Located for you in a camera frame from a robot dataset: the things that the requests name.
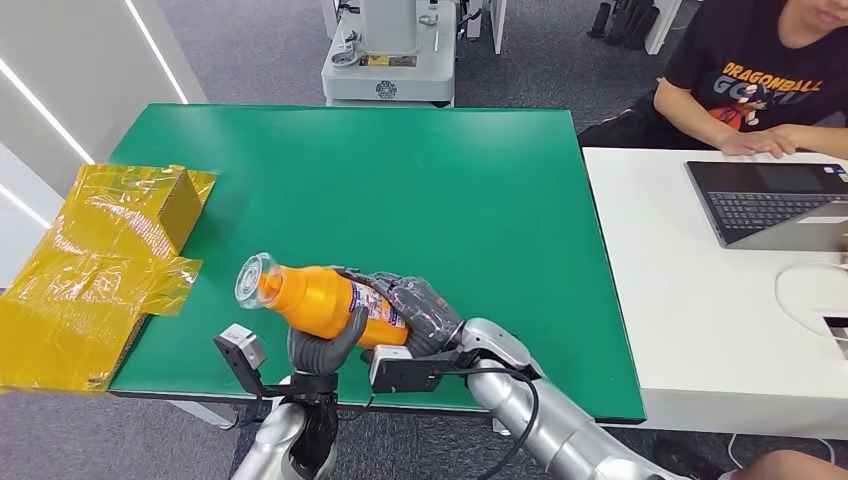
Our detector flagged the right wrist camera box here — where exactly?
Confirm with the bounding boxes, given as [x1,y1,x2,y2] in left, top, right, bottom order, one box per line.
[368,344,465,396]

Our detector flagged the person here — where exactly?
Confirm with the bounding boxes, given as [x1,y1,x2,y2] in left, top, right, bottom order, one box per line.
[577,0,848,160]

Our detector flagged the person's knee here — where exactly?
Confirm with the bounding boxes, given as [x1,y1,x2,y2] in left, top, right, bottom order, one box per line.
[728,450,848,480]

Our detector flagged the yellow taped cardboard box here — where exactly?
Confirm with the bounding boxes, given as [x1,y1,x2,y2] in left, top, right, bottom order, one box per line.
[0,163,219,393]

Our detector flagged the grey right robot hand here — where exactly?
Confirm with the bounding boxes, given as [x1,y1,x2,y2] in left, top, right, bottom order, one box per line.
[334,266,465,360]

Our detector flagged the dark flat device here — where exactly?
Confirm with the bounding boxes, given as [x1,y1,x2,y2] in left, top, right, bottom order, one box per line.
[823,316,848,362]

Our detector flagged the orange plastic bottle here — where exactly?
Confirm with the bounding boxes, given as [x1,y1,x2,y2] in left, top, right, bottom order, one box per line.
[234,252,411,349]

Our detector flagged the black shoe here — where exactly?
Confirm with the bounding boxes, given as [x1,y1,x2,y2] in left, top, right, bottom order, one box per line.
[652,438,730,480]

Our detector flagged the thin white cable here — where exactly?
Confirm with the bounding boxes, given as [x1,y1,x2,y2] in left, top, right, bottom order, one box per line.
[773,260,848,342]

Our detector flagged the person's left hand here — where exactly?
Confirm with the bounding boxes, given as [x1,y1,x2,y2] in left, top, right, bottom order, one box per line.
[768,125,804,158]

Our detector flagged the dark grey laptop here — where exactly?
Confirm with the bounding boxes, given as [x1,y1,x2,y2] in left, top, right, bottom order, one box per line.
[684,160,848,254]

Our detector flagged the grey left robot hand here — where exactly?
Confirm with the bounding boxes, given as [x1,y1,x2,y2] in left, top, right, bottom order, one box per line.
[288,305,370,378]

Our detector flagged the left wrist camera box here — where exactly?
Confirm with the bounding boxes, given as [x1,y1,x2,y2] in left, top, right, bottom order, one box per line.
[213,323,269,399]

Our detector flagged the black chair legs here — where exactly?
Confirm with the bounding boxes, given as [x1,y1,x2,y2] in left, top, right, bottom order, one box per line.
[588,0,662,52]

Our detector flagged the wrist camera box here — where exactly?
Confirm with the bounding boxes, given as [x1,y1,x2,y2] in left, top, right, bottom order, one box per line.
[213,323,269,399]
[368,344,465,396]

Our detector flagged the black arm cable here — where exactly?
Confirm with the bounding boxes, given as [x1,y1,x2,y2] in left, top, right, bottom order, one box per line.
[433,366,542,480]

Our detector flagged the person's right hand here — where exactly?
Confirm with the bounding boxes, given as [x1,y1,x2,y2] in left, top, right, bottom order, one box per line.
[718,131,783,159]

